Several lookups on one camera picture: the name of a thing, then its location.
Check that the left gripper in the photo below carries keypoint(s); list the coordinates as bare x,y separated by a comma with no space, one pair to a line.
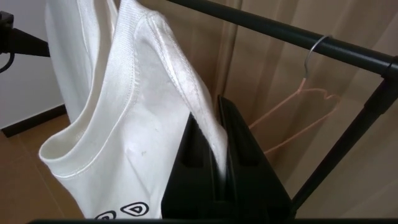
6,31

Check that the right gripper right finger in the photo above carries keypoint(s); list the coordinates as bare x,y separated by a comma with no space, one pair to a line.
255,186

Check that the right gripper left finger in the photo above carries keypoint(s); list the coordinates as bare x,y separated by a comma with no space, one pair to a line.
192,186

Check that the white printed t-shirt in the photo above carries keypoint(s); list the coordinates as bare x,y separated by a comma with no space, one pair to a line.
140,109

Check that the pink clothes hanger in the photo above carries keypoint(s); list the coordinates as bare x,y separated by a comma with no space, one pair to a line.
306,62

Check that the beige curtain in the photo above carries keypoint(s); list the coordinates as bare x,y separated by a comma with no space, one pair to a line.
264,77

